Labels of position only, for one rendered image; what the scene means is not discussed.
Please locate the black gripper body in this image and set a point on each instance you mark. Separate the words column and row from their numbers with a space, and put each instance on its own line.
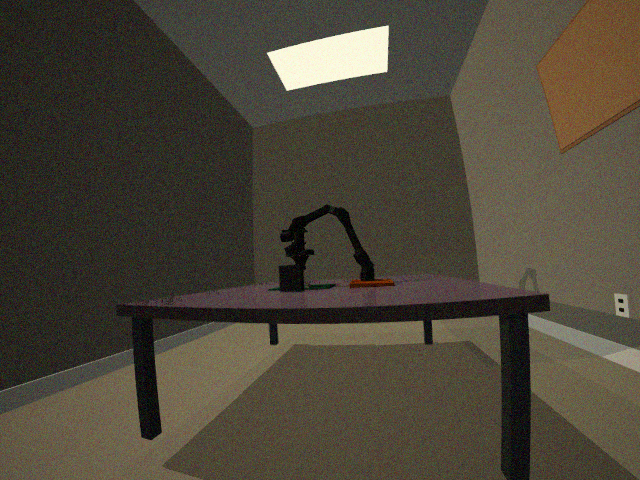
column 301, row 250

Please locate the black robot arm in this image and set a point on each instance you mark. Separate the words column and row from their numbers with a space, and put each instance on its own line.
column 296, row 232

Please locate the green circuit board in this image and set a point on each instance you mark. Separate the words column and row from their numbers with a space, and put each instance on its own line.
column 311, row 287

